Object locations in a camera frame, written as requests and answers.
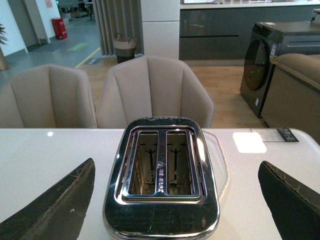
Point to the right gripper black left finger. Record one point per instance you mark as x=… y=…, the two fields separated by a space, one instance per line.
x=58 y=213

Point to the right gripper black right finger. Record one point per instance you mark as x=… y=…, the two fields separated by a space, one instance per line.
x=295 y=207

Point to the table label sticker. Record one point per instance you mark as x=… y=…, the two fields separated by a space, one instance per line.
x=275 y=134

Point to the beige sofa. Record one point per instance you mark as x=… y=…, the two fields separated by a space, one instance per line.
x=293 y=98

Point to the chrome two-slot toaster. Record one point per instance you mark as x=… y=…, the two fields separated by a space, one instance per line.
x=162 y=184

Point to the beige chair left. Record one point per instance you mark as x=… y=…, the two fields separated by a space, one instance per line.
x=47 y=96

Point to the beige chair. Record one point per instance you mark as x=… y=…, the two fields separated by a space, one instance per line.
x=151 y=86
x=47 y=96

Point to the beige chair right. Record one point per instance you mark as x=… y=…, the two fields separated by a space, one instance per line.
x=151 y=86

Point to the dark washing machine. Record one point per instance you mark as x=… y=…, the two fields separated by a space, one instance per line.
x=269 y=39

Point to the woven laundry basket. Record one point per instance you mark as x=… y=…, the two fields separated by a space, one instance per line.
x=124 y=48

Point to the grey kitchen counter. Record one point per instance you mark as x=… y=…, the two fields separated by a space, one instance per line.
x=224 y=32

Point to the grey pleated curtain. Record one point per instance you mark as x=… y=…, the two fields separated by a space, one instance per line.
x=118 y=16

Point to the white tall cabinet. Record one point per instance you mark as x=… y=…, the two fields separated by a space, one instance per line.
x=160 y=27

